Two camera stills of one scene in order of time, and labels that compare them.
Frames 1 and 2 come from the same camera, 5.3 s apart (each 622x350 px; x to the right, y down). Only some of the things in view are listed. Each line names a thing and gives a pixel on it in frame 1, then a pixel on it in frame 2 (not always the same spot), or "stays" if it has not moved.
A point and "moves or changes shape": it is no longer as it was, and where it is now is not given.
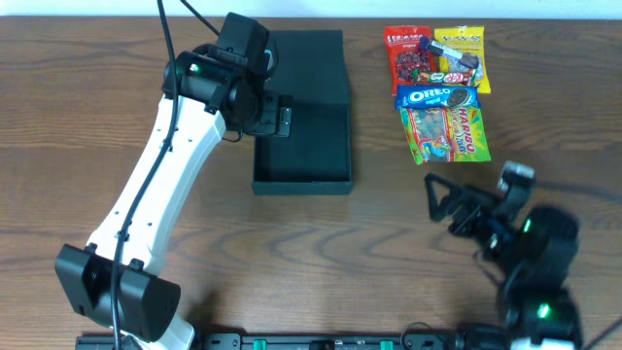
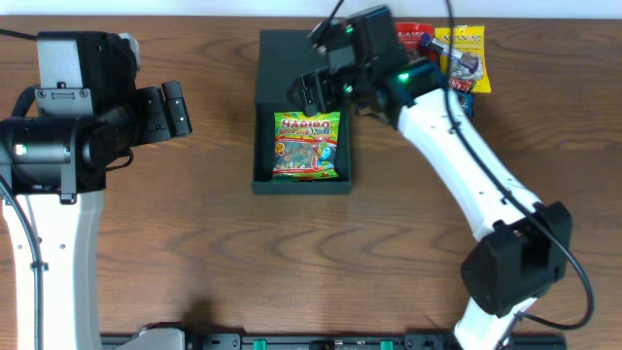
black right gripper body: [466, 209] to [320, 87]
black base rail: [324, 341] stays
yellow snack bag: [469, 39] stays
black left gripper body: [280, 120] to [151, 115]
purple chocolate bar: [429, 46] stays
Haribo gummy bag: [446, 134] moves or changes shape
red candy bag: [405, 56] stays
